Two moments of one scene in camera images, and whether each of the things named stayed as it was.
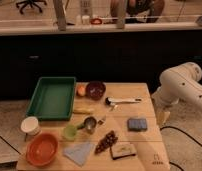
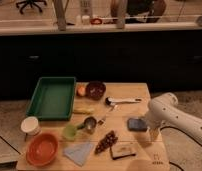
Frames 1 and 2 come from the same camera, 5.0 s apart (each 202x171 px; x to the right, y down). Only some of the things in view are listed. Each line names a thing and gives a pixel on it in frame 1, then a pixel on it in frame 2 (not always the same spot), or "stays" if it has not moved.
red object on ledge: [96, 21] stays
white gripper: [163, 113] → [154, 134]
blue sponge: [137, 124] stays
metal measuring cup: [90, 123] stays
